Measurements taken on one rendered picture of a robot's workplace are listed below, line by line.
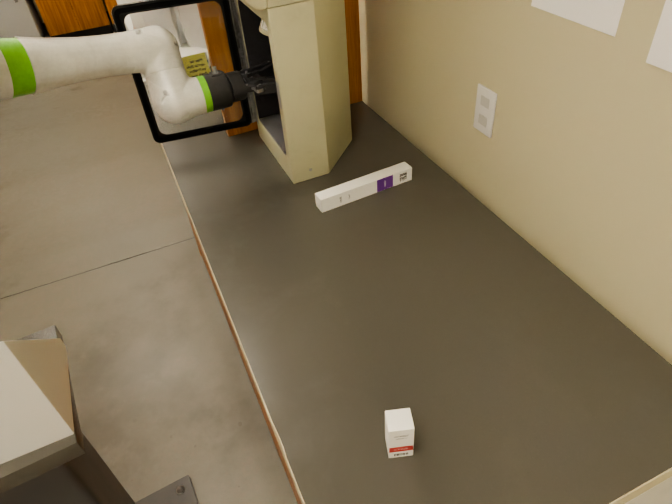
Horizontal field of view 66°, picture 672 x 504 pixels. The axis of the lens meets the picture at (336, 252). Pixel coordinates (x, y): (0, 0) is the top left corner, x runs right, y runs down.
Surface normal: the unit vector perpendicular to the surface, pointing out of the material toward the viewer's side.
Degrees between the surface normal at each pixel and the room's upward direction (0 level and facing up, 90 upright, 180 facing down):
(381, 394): 0
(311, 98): 90
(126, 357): 0
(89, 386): 0
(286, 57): 90
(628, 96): 90
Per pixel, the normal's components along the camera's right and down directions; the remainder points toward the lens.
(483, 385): -0.07, -0.75
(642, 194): -0.91, 0.32
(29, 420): 0.43, 0.58
